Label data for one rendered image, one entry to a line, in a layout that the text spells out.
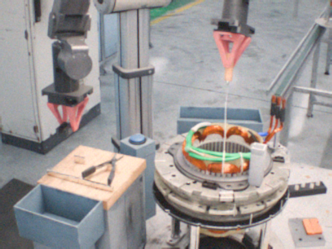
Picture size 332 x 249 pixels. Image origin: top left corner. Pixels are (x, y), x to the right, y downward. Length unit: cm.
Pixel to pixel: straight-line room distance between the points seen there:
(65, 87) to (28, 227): 32
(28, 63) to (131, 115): 182
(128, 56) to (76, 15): 48
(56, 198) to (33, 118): 229
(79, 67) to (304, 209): 89
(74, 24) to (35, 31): 218
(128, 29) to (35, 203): 59
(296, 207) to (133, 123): 58
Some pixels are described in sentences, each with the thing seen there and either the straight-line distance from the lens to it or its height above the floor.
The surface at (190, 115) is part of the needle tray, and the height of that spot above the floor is 103.
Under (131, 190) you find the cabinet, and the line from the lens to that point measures 119.
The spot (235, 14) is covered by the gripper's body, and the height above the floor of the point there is 143.
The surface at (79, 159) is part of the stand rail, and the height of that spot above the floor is 108.
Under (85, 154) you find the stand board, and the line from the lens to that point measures 124.
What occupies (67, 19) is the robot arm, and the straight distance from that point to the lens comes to 100.
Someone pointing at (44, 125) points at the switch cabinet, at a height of 22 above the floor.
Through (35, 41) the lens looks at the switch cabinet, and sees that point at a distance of 320.
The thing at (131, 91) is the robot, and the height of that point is 111.
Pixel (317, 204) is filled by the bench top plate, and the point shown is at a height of 78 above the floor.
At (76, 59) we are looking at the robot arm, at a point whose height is 137.
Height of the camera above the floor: 166
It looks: 26 degrees down
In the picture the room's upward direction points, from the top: straight up
